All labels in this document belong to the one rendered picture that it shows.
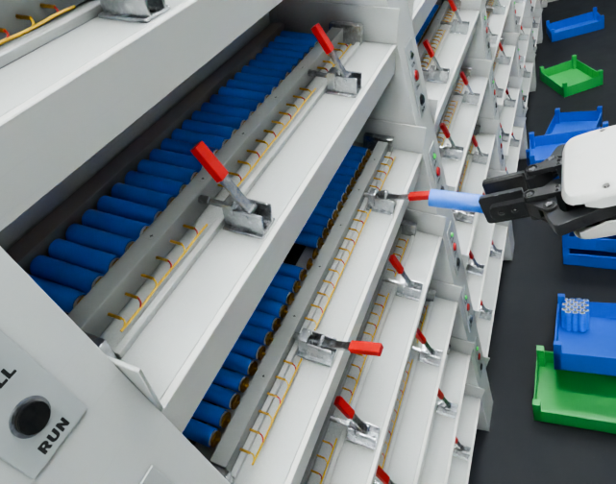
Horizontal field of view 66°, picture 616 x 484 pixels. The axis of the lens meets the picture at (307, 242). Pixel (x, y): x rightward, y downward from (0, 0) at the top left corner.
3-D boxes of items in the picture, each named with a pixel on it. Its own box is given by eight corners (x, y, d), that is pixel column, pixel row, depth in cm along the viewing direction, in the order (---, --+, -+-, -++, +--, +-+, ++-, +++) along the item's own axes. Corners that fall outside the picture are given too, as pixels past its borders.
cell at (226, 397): (187, 378, 52) (239, 398, 50) (179, 393, 51) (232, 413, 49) (184, 370, 51) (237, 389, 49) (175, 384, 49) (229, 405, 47)
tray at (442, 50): (476, 27, 129) (487, -29, 119) (431, 146, 90) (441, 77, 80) (403, 20, 135) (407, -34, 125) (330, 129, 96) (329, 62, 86)
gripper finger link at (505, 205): (563, 229, 40) (484, 241, 44) (564, 205, 42) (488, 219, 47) (554, 201, 39) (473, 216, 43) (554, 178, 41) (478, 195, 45)
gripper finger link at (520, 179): (564, 194, 44) (491, 208, 48) (564, 174, 46) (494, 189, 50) (554, 166, 42) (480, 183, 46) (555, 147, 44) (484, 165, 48)
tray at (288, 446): (419, 174, 84) (427, 127, 77) (278, 541, 45) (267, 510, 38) (314, 154, 90) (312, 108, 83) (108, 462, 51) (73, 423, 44)
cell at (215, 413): (178, 395, 51) (231, 415, 49) (168, 409, 49) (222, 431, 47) (173, 386, 49) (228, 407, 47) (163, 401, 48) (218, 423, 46)
